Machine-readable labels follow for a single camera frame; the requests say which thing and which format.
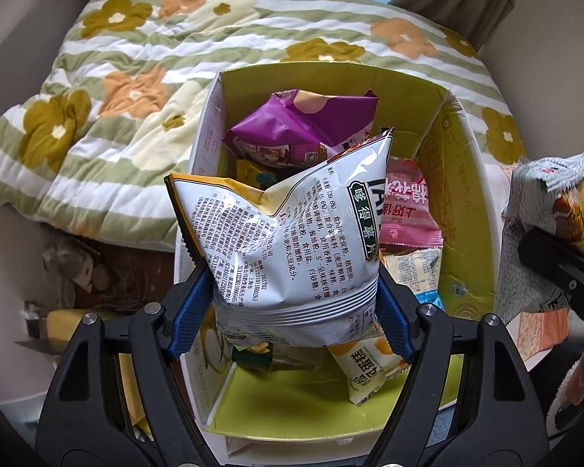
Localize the small green snack packet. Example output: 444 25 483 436
231 341 276 373

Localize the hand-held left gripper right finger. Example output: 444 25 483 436
365 267 551 467

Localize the floral striped blanket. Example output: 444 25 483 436
0 0 526 254

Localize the light blue snack packet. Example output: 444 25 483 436
413 289 443 312

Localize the purple snack packet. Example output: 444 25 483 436
222 88 378 169

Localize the silver brown snack packet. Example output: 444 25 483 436
496 146 584 322

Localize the cream orange snack packet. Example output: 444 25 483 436
328 333 407 404

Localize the white chip bag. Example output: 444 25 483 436
164 126 395 348

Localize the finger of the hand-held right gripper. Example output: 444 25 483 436
545 331 584 436
518 228 584 322

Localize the yellow green cardboard box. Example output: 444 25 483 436
172 61 500 458

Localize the yellow block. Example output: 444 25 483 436
46 309 88 351

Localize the brown curtain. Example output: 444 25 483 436
389 0 521 54

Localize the pink marshmallow bag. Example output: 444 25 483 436
380 156 443 258

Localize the yellow snack packet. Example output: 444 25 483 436
236 158 273 188

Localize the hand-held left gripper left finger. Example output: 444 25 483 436
34 265 215 467

